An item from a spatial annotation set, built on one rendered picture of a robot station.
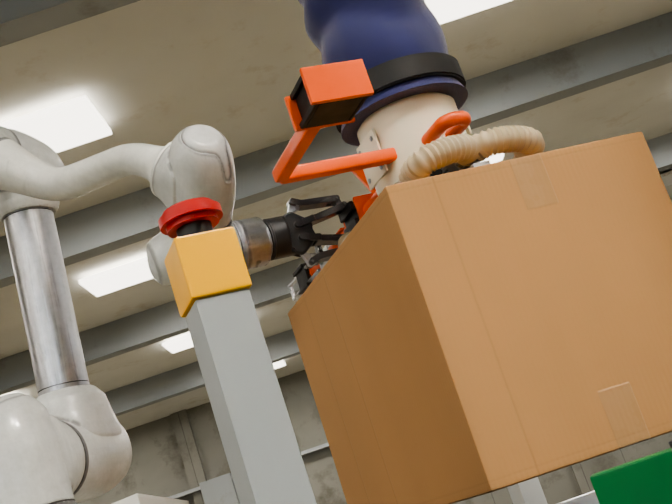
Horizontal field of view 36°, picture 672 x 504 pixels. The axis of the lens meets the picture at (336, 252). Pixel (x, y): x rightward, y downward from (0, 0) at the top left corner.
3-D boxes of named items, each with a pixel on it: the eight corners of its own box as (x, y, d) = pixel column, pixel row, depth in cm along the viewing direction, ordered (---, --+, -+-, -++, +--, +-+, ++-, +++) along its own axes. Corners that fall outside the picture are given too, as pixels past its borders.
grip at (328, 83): (374, 92, 130) (362, 58, 131) (312, 103, 127) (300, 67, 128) (354, 122, 137) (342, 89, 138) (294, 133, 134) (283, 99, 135)
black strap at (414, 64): (488, 64, 165) (480, 43, 166) (358, 85, 157) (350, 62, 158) (435, 127, 186) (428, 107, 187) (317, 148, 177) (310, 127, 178)
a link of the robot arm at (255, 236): (236, 279, 186) (267, 272, 188) (248, 260, 177) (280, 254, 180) (222, 233, 188) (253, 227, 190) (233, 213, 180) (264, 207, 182)
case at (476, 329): (757, 402, 135) (642, 130, 145) (491, 492, 122) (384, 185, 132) (554, 465, 190) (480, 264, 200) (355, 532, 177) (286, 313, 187)
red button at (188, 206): (235, 224, 110) (224, 190, 111) (172, 236, 107) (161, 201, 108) (222, 248, 116) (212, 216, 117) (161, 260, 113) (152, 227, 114)
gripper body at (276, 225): (253, 227, 189) (299, 218, 193) (266, 269, 187) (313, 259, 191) (262, 210, 183) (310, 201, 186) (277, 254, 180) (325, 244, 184)
